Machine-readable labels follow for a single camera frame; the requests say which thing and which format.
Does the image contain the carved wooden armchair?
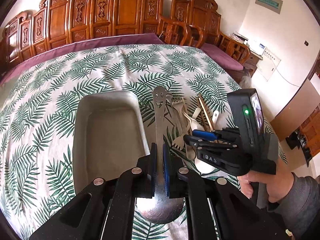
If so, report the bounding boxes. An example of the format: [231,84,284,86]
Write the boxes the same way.
[156,0,250,64]

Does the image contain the white wall chart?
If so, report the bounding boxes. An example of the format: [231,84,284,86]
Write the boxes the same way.
[257,48,281,81]

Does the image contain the smiley steel ladle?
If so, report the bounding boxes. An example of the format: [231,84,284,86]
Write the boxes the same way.
[136,86,183,224]

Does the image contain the purple armchair cushion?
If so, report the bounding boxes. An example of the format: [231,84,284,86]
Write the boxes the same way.
[201,43,244,71]

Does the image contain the grey wall panel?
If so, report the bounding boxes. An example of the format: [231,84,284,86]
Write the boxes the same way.
[255,0,283,14]

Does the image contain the grey sleeve right forearm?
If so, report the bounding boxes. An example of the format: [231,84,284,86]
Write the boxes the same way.
[267,176,319,239]

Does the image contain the tan wooden chopstick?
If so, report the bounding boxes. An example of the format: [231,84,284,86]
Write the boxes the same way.
[199,93,214,131]

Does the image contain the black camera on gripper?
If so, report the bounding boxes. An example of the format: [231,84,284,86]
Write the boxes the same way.
[227,88,264,154]

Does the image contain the carved wooden bench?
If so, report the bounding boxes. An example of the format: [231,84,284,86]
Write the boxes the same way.
[1,0,163,74]

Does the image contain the wooden side table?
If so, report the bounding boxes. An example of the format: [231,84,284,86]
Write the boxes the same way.
[243,51,263,77]

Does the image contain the person's right hand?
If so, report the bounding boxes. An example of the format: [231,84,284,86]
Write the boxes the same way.
[237,159,294,203]

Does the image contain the white ladle spoon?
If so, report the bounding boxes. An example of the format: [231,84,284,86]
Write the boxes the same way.
[194,110,219,174]

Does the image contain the cream plastic fork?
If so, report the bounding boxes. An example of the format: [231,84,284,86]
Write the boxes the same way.
[172,108,191,150]

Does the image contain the grey metal tray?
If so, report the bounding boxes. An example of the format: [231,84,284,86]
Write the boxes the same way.
[72,90,150,193]

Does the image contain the leaf pattern tablecloth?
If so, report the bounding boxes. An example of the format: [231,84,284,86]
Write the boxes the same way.
[0,44,288,240]

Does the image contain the purple bench cushion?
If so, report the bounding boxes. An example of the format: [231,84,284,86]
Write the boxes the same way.
[1,33,164,86]

